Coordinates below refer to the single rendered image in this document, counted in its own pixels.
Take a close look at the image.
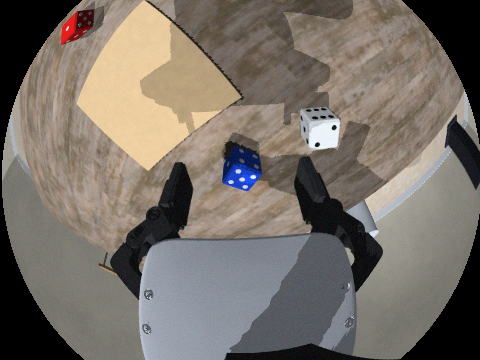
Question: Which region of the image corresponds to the red die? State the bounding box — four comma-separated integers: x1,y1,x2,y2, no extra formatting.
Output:
61,9,93,45

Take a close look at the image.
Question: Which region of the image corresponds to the beige flat mat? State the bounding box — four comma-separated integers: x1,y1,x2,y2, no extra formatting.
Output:
77,0,242,171

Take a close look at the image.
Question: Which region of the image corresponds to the blue die with white pips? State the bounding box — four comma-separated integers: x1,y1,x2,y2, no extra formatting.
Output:
222,146,262,191

